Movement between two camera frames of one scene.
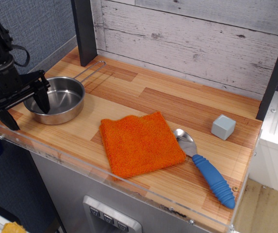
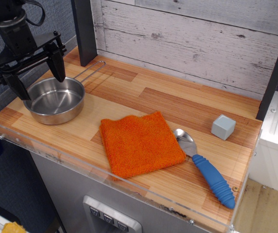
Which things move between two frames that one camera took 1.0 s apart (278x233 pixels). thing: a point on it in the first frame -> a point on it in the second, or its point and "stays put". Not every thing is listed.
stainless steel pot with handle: [66, 98] stays put
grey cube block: [223, 127] stays put
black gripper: [9, 87] -> [23, 48]
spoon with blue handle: [217, 183] stays put
